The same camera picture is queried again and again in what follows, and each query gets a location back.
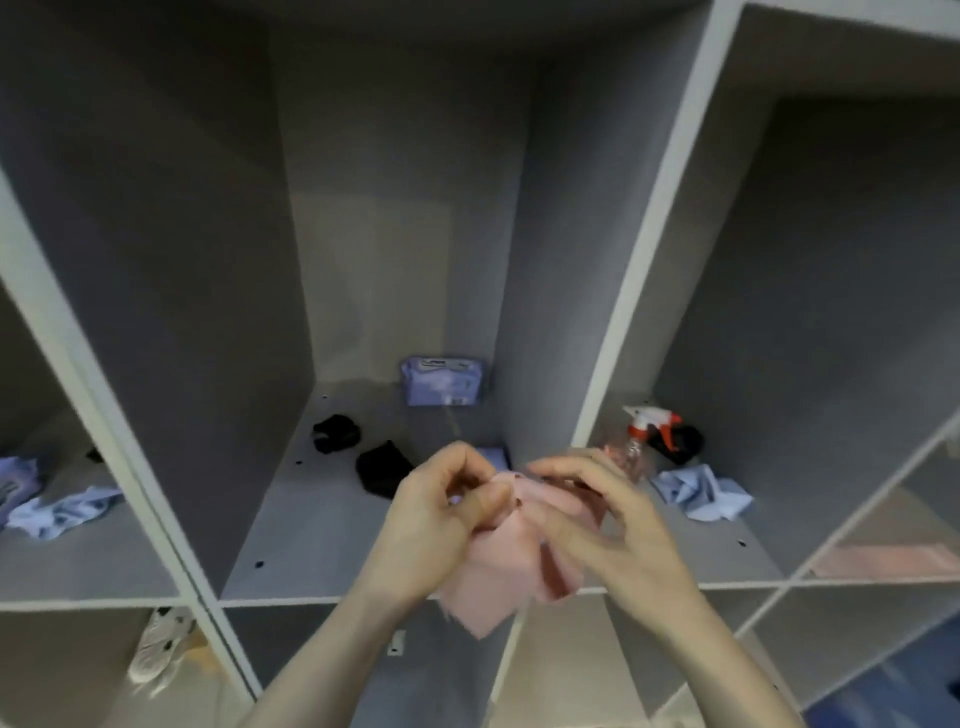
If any grey cubby shelf unit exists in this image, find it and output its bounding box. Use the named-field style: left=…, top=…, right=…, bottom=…
left=0, top=0, right=960, bottom=728

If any grey white sneaker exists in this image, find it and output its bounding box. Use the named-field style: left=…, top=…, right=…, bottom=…
left=126, top=605, right=199, bottom=688

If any person's left hand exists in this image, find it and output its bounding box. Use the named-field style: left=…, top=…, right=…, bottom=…
left=358, top=440, right=520, bottom=613

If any person's right hand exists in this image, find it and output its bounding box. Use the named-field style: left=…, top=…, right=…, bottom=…
left=515, top=448, right=704, bottom=633

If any pink resistance band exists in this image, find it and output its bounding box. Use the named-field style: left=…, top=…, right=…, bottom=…
left=437, top=467, right=606, bottom=641
left=809, top=545, right=960, bottom=581

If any pink spray bottle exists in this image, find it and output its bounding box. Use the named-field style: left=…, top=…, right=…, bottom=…
left=603, top=404, right=684, bottom=485

